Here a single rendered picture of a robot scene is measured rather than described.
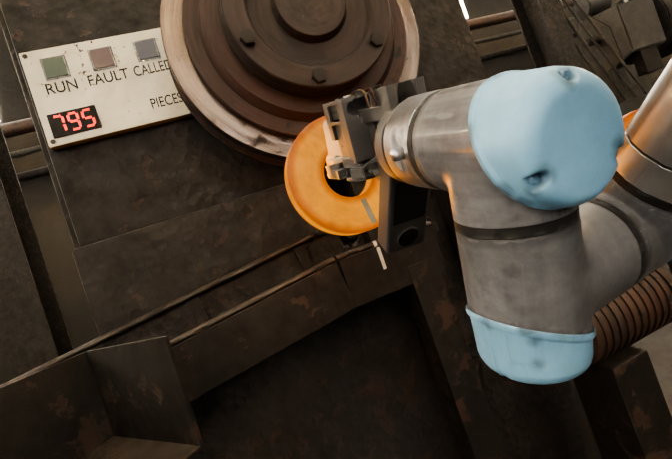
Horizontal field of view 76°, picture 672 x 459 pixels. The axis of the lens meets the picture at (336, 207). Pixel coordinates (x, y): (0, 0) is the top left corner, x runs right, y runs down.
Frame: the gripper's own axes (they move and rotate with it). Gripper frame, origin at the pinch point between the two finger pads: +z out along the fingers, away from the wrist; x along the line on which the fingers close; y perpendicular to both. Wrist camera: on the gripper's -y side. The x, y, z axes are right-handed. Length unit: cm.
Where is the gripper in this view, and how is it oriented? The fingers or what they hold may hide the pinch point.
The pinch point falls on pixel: (340, 160)
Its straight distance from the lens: 55.3
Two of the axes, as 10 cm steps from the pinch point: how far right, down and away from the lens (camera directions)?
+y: -2.6, -9.4, -2.2
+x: -9.0, 3.2, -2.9
